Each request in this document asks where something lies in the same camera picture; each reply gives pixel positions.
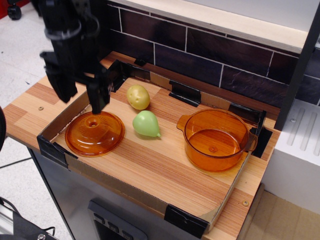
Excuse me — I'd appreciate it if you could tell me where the white toy sink unit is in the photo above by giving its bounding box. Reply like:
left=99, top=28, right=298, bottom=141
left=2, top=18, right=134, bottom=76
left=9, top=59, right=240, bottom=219
left=262, top=99, right=320, bottom=214

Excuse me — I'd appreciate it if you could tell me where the dark grey right post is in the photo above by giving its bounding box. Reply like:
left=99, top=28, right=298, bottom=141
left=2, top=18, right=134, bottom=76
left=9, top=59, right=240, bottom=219
left=274, top=5, right=320, bottom=131

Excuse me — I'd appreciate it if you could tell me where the black cable bottom left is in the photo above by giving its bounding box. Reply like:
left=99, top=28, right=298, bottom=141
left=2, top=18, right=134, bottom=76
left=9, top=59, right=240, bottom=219
left=0, top=196, right=56, bottom=240

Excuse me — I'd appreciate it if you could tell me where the orange transparent pot lid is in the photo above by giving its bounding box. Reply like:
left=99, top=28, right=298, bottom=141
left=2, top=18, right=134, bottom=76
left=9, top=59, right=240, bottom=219
left=65, top=111, right=125, bottom=157

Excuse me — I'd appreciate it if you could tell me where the yellow toy potato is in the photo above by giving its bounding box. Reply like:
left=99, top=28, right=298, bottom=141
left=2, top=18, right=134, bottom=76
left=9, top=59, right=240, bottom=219
left=126, top=84, right=150, bottom=110

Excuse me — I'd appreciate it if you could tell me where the cardboard fence with black tape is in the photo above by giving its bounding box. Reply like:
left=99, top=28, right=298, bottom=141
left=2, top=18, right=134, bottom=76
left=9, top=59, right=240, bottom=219
left=37, top=62, right=279, bottom=240

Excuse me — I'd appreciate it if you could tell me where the dark wooden upright post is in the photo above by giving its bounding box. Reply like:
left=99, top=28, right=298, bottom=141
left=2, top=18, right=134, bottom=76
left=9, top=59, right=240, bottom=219
left=90, top=0, right=112, bottom=60

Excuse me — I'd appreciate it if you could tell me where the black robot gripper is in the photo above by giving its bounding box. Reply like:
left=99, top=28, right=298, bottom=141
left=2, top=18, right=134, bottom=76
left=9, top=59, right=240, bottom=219
left=40, top=32, right=112, bottom=114

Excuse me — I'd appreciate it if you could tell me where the orange transparent plastic pot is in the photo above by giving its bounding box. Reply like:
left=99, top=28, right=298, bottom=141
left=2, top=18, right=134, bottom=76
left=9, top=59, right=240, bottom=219
left=176, top=108, right=258, bottom=172

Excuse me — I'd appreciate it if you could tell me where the green toy pear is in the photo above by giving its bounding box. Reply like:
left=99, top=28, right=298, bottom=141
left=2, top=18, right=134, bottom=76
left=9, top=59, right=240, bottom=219
left=132, top=110, right=161, bottom=137

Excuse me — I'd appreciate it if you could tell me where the black caster wheel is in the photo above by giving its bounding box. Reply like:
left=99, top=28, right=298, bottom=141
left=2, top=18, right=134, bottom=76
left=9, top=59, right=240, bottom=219
left=7, top=0, right=22, bottom=21

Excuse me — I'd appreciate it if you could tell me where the grey toy oven front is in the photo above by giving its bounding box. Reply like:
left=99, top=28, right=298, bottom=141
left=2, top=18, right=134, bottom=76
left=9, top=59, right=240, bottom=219
left=27, top=147, right=241, bottom=240

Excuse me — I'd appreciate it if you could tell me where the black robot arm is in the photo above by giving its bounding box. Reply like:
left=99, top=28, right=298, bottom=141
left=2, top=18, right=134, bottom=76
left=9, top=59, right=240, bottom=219
left=32, top=0, right=113, bottom=114

